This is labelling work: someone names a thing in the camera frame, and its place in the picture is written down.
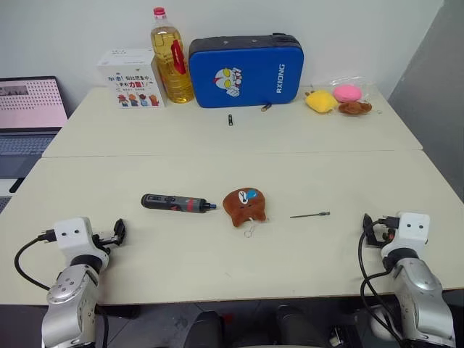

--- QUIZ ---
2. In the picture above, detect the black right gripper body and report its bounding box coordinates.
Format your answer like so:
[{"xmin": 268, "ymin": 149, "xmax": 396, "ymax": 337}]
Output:
[{"xmin": 370, "ymin": 216, "xmax": 400, "ymax": 249}]

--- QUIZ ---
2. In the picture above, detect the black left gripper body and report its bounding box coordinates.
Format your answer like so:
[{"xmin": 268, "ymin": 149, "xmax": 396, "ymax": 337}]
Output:
[{"xmin": 91, "ymin": 233, "xmax": 117, "ymax": 255}]

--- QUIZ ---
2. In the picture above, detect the grey red electric screwdriver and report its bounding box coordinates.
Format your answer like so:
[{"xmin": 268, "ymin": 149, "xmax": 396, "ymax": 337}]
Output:
[{"xmin": 140, "ymin": 193, "xmax": 219, "ymax": 215}]

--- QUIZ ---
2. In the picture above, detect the thin metal screwdriver bit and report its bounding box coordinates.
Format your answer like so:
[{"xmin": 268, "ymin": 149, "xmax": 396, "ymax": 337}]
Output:
[{"xmin": 289, "ymin": 211, "xmax": 332, "ymax": 220}]

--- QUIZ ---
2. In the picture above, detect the small brown plush toy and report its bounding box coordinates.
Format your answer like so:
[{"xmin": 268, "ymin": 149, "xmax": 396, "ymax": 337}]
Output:
[{"xmin": 338, "ymin": 100, "xmax": 373, "ymax": 117}]

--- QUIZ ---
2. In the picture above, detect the yellow plush toy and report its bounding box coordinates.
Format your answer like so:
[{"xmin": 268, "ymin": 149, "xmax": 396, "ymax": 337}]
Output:
[{"xmin": 304, "ymin": 90, "xmax": 339, "ymax": 115}]

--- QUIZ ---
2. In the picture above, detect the pink round plush toy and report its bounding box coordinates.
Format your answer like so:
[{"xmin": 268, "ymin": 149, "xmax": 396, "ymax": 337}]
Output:
[{"xmin": 333, "ymin": 83, "xmax": 363, "ymax": 104}]

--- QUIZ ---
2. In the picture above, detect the clear plastic bag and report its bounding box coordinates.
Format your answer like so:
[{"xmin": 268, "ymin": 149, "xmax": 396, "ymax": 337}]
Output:
[{"xmin": 307, "ymin": 75, "xmax": 382, "ymax": 117}]

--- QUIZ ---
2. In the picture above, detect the white printed cardboard box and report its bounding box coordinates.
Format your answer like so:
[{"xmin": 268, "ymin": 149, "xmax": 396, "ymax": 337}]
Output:
[{"xmin": 96, "ymin": 47, "xmax": 167, "ymax": 109}]

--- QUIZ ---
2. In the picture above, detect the grey open laptop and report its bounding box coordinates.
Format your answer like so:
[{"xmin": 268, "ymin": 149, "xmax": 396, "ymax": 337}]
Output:
[{"xmin": 0, "ymin": 75, "xmax": 70, "ymax": 181}]

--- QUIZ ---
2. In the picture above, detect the yellow cooking oil bottle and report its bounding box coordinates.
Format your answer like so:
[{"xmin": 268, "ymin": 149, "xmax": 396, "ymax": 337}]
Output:
[{"xmin": 149, "ymin": 7, "xmax": 195, "ymax": 105}]

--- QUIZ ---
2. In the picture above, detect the blue zippered tool case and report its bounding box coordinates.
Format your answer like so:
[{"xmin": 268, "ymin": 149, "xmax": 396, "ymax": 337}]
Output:
[{"xmin": 187, "ymin": 33, "xmax": 306, "ymax": 109}]

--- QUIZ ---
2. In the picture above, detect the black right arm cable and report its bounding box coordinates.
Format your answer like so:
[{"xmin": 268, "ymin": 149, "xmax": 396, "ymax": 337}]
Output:
[{"xmin": 357, "ymin": 220, "xmax": 404, "ymax": 345}]

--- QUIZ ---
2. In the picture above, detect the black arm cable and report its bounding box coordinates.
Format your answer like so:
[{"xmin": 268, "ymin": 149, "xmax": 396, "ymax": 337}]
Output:
[
  {"xmin": 357, "ymin": 220, "xmax": 404, "ymax": 345},
  {"xmin": 14, "ymin": 228, "xmax": 57, "ymax": 291}
]

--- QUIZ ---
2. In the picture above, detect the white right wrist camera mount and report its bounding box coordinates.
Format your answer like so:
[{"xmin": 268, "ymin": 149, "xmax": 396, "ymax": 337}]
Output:
[{"xmin": 380, "ymin": 211, "xmax": 431, "ymax": 259}]

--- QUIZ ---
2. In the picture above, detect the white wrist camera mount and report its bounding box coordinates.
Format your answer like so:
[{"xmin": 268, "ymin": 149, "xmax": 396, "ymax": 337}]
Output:
[
  {"xmin": 380, "ymin": 211, "xmax": 431, "ymax": 259},
  {"xmin": 53, "ymin": 216, "xmax": 110, "ymax": 262}
]

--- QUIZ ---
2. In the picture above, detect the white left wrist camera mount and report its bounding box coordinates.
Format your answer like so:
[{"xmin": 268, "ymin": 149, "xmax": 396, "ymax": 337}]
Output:
[{"xmin": 53, "ymin": 216, "xmax": 110, "ymax": 262}]

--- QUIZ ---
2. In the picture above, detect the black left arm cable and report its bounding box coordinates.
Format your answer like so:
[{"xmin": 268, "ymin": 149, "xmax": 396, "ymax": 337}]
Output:
[{"xmin": 14, "ymin": 228, "xmax": 57, "ymax": 291}]

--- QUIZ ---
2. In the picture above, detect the brown bear plush keychain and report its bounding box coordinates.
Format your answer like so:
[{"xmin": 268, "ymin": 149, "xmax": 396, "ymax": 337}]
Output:
[{"xmin": 222, "ymin": 187, "xmax": 270, "ymax": 239}]

